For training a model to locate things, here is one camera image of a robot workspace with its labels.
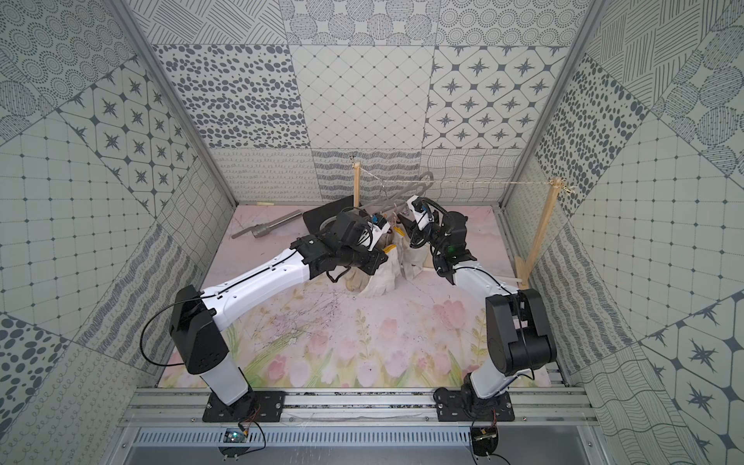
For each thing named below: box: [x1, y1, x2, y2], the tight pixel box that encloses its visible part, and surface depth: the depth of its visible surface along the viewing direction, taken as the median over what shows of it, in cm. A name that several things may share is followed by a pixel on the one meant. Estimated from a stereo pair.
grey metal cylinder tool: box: [231, 209, 303, 240], surface depth 113 cm
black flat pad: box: [302, 194, 354, 236], surface depth 113 cm
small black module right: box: [470, 425, 499, 457], surface depth 74 cm
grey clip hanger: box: [363, 171, 434, 213], surface depth 79 cm
